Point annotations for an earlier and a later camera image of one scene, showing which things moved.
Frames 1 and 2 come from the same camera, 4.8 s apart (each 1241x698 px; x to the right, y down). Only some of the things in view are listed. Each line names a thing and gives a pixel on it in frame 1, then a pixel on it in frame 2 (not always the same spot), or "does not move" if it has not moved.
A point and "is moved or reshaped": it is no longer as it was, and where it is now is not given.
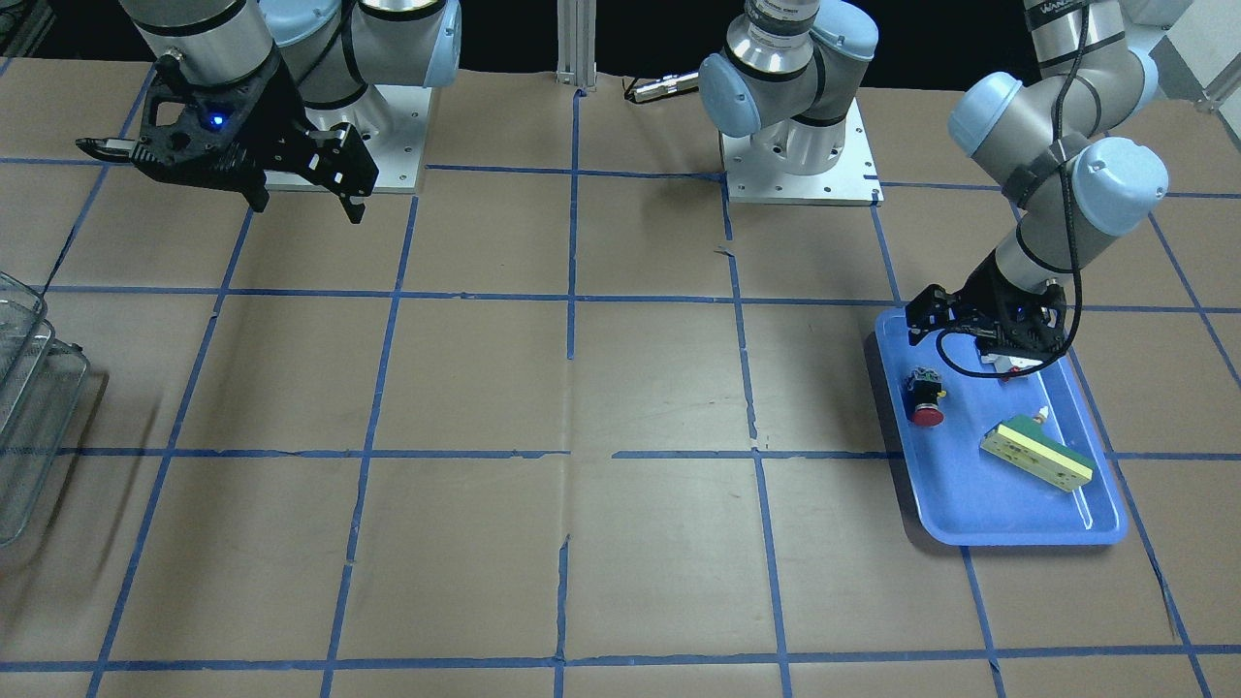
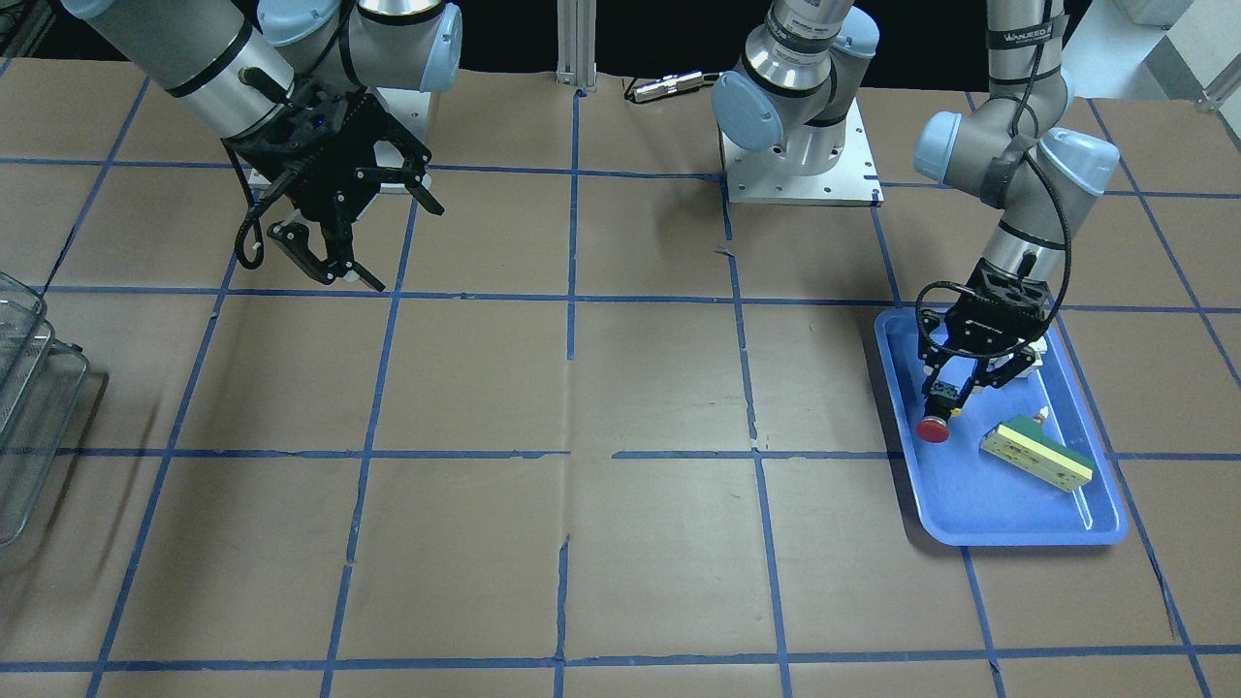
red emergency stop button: (922, 392) is moved or reshaped
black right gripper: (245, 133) to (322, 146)
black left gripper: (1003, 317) to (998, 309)
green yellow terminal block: (1027, 444) does not move
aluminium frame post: (577, 43) does not move
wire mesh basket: (43, 383) does not move
